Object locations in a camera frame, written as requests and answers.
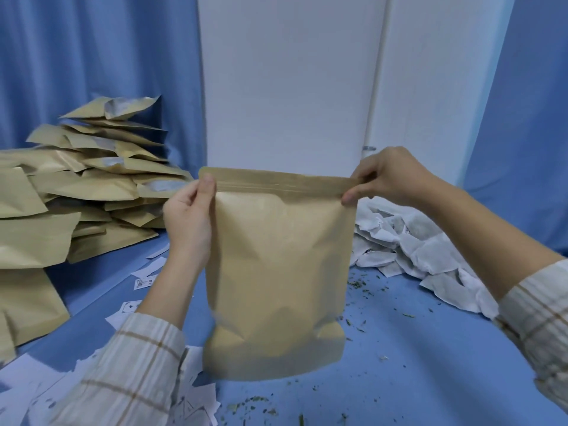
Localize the person's left hand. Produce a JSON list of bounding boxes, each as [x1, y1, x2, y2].
[[163, 173, 217, 262]]

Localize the person's right hand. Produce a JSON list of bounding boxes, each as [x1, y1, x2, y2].
[[341, 146, 438, 209]]

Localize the pile of white tea bags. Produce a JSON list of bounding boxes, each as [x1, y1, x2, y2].
[[349, 197, 500, 320]]

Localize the kraft paper pouch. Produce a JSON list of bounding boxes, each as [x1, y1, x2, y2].
[[198, 167, 361, 382]]

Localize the pile of kraft pouches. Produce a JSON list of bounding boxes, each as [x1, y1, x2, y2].
[[0, 95, 194, 367]]

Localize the white paper labels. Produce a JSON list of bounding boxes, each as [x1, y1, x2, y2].
[[0, 243, 221, 426]]

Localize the person's right forearm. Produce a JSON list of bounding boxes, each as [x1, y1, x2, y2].
[[421, 177, 568, 413]]

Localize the person's left forearm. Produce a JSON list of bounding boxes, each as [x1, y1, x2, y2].
[[49, 248, 209, 426]]

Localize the blue curtain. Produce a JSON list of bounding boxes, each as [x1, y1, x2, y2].
[[0, 0, 207, 178], [463, 0, 568, 258]]

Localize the blue table cover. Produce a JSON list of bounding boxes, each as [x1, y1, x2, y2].
[[0, 230, 568, 426]]

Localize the white wall pipe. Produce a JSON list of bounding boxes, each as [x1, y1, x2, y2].
[[363, 0, 393, 173]]

